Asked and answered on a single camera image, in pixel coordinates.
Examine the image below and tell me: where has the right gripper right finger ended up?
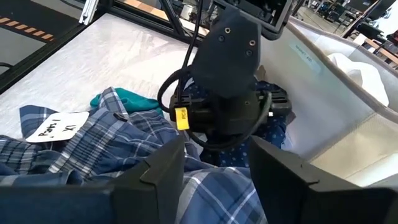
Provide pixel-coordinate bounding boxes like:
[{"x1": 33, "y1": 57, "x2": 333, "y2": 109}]
[{"x1": 248, "y1": 136, "x2": 320, "y2": 224}]

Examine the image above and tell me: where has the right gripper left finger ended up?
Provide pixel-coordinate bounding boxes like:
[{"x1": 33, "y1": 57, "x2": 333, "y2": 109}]
[{"x1": 110, "y1": 136, "x2": 187, "y2": 224}]

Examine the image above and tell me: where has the navy dotted garment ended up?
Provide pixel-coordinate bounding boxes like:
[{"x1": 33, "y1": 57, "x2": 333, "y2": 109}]
[{"x1": 182, "y1": 76, "x2": 295, "y2": 169}]

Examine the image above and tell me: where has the blue plaid shirt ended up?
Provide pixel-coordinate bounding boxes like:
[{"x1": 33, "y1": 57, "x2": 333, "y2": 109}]
[{"x1": 0, "y1": 86, "x2": 268, "y2": 224}]

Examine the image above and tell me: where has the teal sock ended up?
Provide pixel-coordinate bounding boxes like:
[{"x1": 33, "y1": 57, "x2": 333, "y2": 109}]
[{"x1": 90, "y1": 87, "x2": 164, "y2": 116}]

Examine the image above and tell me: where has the white pants size tag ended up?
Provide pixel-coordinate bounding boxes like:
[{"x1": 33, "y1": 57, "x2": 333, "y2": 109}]
[{"x1": 25, "y1": 111, "x2": 90, "y2": 144}]

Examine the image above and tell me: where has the white garment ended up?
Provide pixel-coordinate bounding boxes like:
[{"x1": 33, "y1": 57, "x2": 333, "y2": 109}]
[{"x1": 327, "y1": 52, "x2": 390, "y2": 107}]

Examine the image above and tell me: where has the bin label sticker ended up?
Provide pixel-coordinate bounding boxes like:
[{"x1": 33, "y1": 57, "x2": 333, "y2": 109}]
[{"x1": 288, "y1": 41, "x2": 322, "y2": 73}]

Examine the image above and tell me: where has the beige fabric storage bin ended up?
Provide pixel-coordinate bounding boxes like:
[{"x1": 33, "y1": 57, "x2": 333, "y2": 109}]
[{"x1": 256, "y1": 15, "x2": 398, "y2": 189}]

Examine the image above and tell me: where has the black cable with yellow tag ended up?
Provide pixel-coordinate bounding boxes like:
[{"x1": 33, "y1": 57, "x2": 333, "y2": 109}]
[{"x1": 157, "y1": 0, "x2": 273, "y2": 152}]

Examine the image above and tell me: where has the silver frame bracket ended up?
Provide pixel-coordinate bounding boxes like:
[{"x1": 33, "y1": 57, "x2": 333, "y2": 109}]
[{"x1": 78, "y1": 0, "x2": 100, "y2": 26}]

